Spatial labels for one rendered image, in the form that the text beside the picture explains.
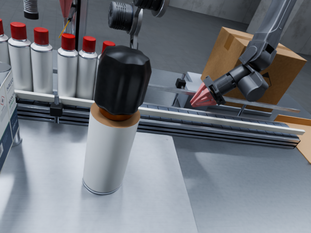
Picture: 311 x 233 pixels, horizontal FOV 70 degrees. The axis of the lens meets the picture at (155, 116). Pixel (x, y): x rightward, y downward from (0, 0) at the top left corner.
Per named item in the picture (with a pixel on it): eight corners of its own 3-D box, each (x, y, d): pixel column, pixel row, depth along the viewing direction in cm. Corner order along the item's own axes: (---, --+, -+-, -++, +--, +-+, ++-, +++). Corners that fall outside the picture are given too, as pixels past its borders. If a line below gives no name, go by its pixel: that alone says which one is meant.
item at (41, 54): (31, 101, 64) (26, 30, 53) (36, 92, 68) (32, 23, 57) (51, 104, 66) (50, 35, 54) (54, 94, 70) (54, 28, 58)
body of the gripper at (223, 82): (213, 93, 69) (235, 80, 67) (203, 77, 76) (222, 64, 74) (221, 107, 72) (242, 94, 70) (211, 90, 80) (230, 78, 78)
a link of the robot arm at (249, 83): (267, 55, 71) (252, 43, 66) (290, 76, 63) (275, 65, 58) (239, 82, 77) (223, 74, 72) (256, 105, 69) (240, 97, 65)
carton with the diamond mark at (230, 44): (215, 104, 99) (244, 45, 84) (199, 77, 118) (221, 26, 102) (271, 113, 107) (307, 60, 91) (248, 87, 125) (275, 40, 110)
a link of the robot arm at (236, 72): (246, 69, 75) (242, 58, 71) (258, 82, 70) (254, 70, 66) (228, 81, 77) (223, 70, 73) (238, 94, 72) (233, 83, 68)
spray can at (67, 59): (59, 107, 65) (60, 38, 54) (55, 97, 69) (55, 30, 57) (77, 105, 68) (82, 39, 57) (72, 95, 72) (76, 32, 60)
